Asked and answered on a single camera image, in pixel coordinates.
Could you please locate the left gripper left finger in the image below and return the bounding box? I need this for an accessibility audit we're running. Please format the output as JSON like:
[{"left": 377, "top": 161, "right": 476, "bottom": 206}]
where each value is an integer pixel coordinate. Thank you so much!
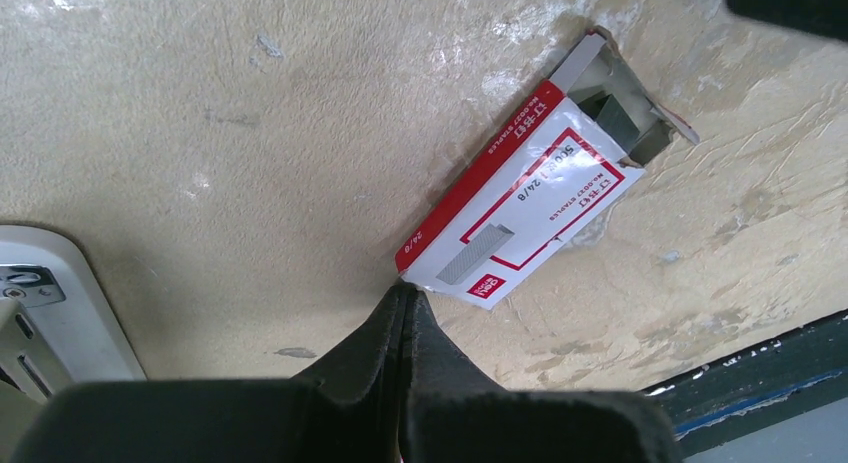
[{"left": 12, "top": 284, "right": 408, "bottom": 462}]

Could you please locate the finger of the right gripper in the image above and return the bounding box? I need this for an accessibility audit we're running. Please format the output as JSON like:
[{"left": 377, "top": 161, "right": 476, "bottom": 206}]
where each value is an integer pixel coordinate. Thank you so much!
[{"left": 725, "top": 0, "right": 847, "bottom": 43}]

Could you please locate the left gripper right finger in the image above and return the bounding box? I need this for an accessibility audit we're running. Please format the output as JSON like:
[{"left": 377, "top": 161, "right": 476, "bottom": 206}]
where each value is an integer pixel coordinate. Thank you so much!
[{"left": 404, "top": 288, "right": 683, "bottom": 462}]

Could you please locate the red staple box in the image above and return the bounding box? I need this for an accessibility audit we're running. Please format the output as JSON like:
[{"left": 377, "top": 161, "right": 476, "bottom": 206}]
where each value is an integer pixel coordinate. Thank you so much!
[{"left": 395, "top": 26, "right": 700, "bottom": 309}]

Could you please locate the grey staple strip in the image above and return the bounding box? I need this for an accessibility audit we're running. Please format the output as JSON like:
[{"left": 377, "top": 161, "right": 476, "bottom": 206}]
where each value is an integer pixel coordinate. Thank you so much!
[{"left": 594, "top": 95, "right": 640, "bottom": 153}]

